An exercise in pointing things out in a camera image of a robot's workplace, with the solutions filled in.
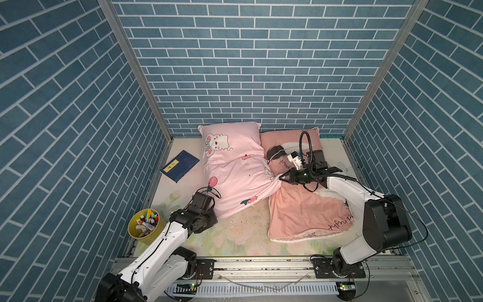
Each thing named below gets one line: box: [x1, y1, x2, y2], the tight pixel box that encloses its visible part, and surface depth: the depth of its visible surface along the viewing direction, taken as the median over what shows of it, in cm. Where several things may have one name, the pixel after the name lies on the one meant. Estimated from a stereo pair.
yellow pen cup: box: [127, 208, 167, 247], surface depth 75 cm
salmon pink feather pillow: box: [259, 127, 356, 243], surface depth 86 cm
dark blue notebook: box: [159, 149, 200, 184], surface depth 107 cm
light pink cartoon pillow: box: [197, 121, 283, 219], surface depth 91 cm
